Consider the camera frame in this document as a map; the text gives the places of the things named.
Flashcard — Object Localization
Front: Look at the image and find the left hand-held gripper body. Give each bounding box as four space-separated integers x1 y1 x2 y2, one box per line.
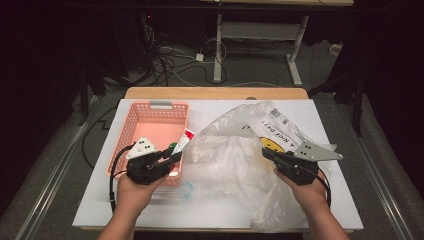
125 136 171 186

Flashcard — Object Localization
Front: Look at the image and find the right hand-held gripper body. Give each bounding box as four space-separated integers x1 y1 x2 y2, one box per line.
274 141 344 187

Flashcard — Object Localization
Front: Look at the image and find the red and white tube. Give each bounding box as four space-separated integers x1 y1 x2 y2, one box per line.
170 128 196 157

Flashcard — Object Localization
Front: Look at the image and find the pink plastic basket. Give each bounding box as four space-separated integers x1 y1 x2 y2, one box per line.
105 100 191 187

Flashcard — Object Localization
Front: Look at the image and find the white plastic bag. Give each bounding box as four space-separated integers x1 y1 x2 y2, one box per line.
191 100 338 234

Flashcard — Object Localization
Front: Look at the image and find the person's right hand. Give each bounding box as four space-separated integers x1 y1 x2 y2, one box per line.
273 168 330 215

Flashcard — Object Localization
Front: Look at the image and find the person's left hand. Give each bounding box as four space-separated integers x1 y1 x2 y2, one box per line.
114 173 168 212

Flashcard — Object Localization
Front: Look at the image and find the clear plastic piece blue rim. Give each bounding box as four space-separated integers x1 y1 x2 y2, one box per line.
151 181 195 202

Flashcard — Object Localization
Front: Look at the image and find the black stand leg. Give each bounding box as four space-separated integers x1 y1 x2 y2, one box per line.
307 70 365 138

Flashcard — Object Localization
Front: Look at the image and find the white desk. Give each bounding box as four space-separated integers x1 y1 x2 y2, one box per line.
199 0 355 87

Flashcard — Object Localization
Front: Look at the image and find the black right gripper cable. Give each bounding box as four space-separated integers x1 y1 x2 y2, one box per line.
314 173 333 210

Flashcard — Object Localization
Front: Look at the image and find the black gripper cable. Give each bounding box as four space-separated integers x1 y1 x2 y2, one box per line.
108 144 135 213
314 173 333 210

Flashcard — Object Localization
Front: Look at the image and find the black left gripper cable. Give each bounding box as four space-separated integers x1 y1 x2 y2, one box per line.
108 144 135 213

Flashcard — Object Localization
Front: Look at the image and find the black floor cable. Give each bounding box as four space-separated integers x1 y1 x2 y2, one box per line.
81 105 118 170

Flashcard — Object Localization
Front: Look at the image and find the bundle of floor cables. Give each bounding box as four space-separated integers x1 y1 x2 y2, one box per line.
142 19 231 88

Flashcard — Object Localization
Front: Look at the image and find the metal floor rail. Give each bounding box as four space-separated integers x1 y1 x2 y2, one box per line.
334 101 416 240
16 94 104 240

